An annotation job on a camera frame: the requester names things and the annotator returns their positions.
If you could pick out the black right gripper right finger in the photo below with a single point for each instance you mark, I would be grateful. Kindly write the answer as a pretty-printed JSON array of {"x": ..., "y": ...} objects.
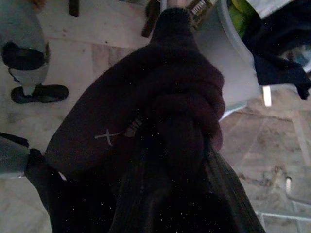
[{"x": 226, "y": 206}]

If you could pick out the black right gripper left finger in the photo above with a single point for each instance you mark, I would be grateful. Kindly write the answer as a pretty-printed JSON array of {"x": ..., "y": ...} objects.
[{"x": 158, "y": 194}]

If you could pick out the dark maroon garment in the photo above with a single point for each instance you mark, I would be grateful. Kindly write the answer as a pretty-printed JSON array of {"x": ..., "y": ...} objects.
[{"x": 97, "y": 109}]

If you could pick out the grey plastic laundry basket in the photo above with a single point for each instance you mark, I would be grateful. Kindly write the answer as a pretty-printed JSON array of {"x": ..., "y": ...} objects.
[{"x": 218, "y": 48}]

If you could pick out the dark navy garment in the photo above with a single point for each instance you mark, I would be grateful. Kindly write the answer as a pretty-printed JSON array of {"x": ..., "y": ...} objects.
[{"x": 279, "y": 48}]

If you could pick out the black Loud Jack box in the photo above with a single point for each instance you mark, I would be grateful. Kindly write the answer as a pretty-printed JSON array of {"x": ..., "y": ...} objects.
[{"x": 201, "y": 9}]

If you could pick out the lime green garment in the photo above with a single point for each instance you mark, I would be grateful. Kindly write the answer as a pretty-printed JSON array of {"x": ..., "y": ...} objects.
[{"x": 240, "y": 17}]

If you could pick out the white garment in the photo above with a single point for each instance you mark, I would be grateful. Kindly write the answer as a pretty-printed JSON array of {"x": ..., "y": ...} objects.
[{"x": 269, "y": 7}]

